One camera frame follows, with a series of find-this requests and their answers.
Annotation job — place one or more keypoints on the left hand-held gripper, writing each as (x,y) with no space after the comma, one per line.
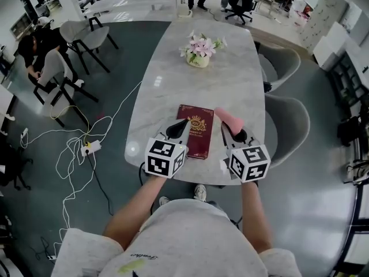
(164,160)

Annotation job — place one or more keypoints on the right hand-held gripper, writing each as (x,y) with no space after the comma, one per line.
(250,163)

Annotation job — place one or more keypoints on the dark red book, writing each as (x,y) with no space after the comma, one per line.
(199,143)

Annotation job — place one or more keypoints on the person's right forearm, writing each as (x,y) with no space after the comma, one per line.
(255,218)

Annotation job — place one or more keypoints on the person's left forearm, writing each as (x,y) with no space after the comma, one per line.
(135,209)

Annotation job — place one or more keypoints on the grey shell chair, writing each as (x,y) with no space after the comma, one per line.
(291,120)
(282,62)

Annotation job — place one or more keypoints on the person's right shoe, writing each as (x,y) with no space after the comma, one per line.
(200,192)

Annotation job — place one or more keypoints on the person's shoe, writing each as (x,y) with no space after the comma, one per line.
(164,200)
(200,192)

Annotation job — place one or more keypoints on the person's left shoe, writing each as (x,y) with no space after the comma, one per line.
(164,200)

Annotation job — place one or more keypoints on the person's blue jeans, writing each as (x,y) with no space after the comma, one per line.
(214,204)

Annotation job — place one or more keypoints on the white pot of pink flowers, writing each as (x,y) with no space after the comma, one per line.
(199,62)

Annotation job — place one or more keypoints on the person's grey t-shirt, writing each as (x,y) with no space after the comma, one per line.
(187,241)

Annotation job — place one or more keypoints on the black bag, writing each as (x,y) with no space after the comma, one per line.
(350,131)

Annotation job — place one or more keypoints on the black office chair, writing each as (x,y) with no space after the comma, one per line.
(11,166)
(242,1)

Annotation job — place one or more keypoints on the white storage cabinet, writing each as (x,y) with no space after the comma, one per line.
(331,33)

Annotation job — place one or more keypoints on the white chair with black legs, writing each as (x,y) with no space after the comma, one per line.
(52,65)
(78,29)

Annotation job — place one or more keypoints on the white plug adapter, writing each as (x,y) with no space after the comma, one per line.
(24,133)

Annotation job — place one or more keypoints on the small white power strip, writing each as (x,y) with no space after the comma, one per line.
(52,257)

